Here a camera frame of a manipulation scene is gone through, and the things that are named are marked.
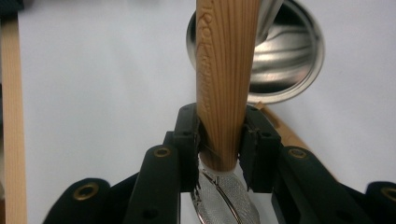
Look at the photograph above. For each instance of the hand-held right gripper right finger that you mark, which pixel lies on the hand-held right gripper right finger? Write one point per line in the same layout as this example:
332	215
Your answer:
280	180

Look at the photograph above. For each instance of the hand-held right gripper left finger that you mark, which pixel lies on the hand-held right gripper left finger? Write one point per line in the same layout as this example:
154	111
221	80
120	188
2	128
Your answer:
162	186

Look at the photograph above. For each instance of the steel utensil rack stand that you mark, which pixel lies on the steel utensil rack stand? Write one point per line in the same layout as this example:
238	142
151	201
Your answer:
289	62

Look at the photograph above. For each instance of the wooden strip at left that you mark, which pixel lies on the wooden strip at left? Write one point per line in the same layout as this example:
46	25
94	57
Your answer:
12	124

